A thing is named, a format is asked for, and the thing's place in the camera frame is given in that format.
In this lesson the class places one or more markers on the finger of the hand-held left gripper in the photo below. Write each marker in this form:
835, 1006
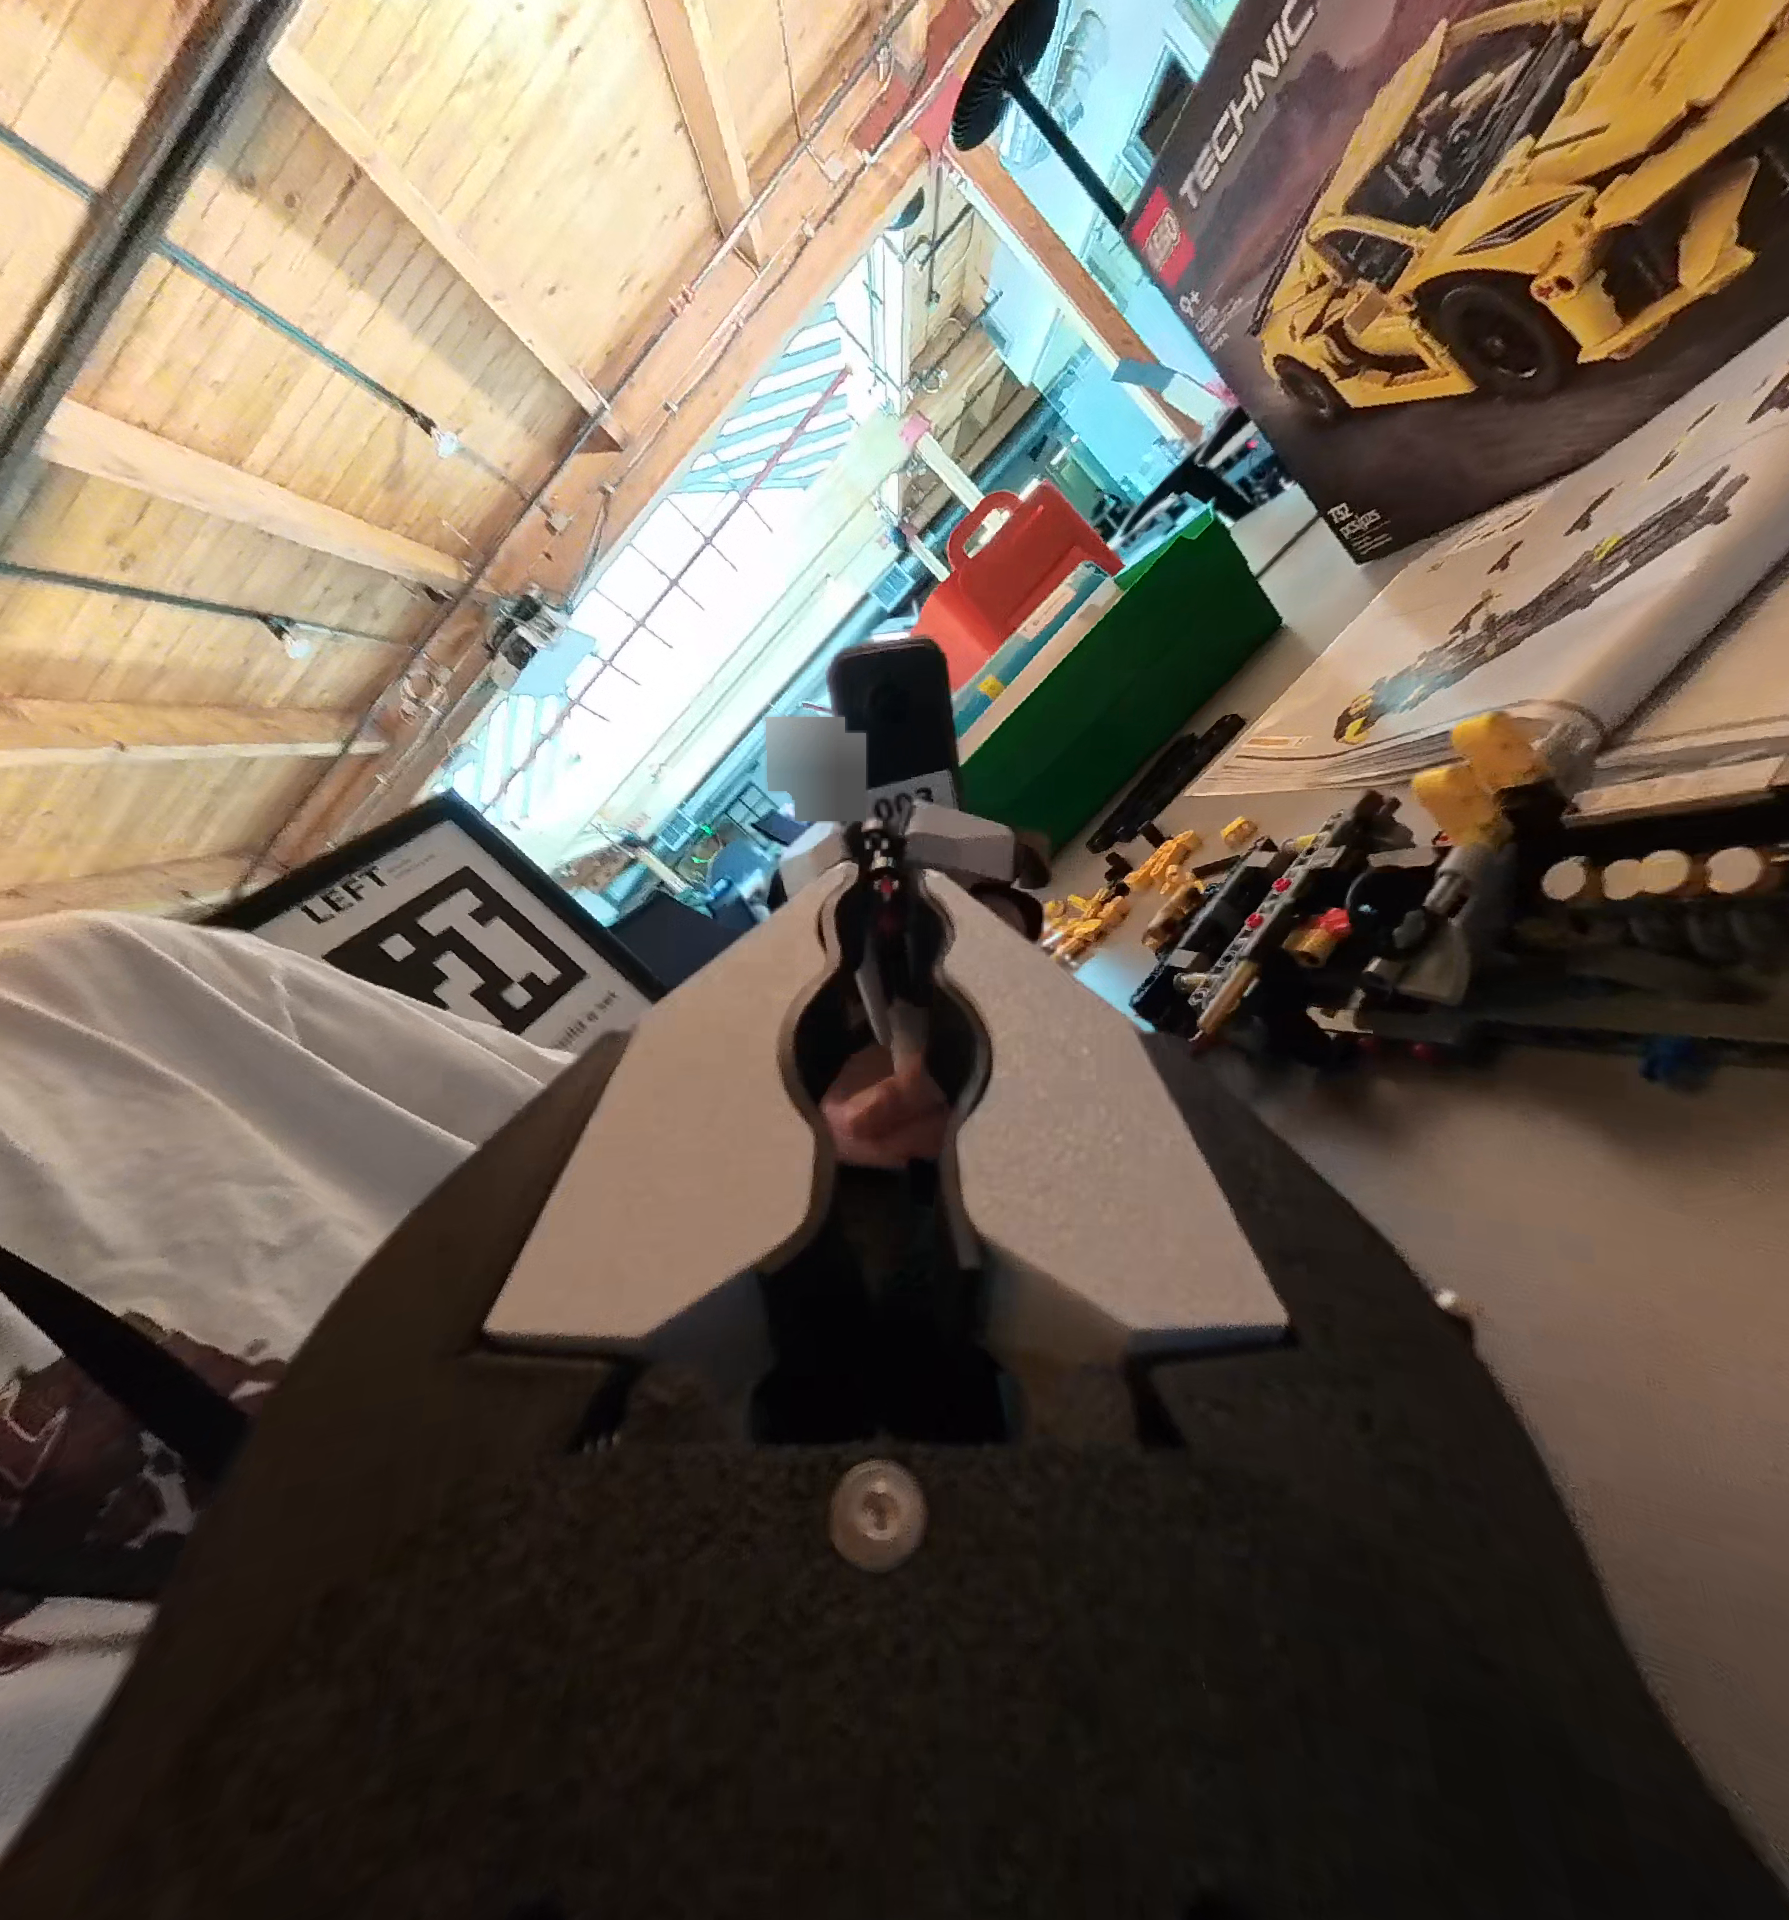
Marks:
821, 862
984, 845

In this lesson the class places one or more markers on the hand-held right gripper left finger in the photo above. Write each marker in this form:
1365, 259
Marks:
651, 1203

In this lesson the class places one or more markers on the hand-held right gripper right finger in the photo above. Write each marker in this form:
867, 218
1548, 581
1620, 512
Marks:
1116, 1203

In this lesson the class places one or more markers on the small black lego bush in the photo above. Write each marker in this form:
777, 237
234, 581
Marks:
881, 848

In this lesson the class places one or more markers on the pile of yellow lego pieces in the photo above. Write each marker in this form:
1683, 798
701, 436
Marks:
1116, 898

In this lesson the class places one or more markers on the stack of black lego beams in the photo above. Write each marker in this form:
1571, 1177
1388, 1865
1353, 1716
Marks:
1167, 782

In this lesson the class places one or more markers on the lego car chassis model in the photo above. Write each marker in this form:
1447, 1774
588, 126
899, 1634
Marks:
1431, 914

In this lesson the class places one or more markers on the blue lego pin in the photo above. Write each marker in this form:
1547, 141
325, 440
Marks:
1671, 1058

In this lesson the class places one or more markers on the yellow toy car set box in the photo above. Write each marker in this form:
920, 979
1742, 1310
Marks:
1506, 227

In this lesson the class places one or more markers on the person's left hand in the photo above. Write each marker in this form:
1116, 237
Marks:
894, 1117

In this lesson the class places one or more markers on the light blue plastic bag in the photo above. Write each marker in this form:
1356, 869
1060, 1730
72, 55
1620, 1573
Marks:
1027, 660

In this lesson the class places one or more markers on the green plastic bin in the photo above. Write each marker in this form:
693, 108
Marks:
1136, 688

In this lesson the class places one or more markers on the black white marker card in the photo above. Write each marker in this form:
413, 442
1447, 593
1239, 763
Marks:
431, 932

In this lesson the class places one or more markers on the white ceiling projector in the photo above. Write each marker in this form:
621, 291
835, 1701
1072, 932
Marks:
543, 631

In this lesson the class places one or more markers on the black disc-top stand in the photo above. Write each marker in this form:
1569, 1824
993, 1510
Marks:
1060, 137

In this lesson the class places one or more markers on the open instruction booklet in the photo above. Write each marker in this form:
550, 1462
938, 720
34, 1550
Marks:
1556, 601

